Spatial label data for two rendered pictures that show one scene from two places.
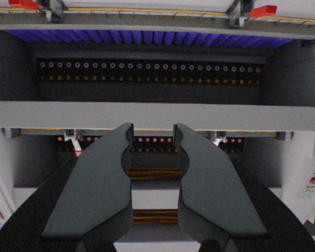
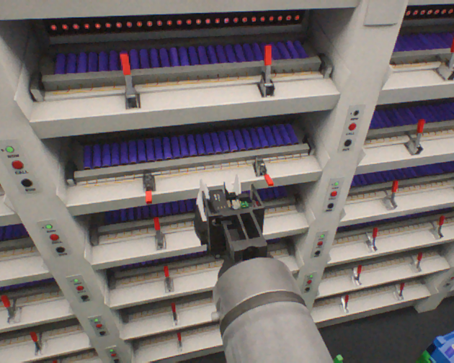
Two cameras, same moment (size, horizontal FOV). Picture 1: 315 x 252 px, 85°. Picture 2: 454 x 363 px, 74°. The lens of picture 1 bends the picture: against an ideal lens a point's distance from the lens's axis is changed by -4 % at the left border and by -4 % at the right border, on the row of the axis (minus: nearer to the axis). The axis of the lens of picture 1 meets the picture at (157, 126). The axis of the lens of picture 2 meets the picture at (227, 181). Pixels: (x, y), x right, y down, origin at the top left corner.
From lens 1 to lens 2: 0.48 m
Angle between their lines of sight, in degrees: 65
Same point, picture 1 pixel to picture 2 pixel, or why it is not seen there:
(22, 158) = (336, 24)
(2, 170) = (350, 39)
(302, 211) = not seen: outside the picture
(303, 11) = (103, 189)
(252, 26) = (131, 172)
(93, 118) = (246, 109)
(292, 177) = not seen: outside the picture
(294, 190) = not seen: outside the picture
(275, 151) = (18, 52)
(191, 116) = (165, 118)
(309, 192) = not seen: outside the picture
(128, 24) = (216, 160)
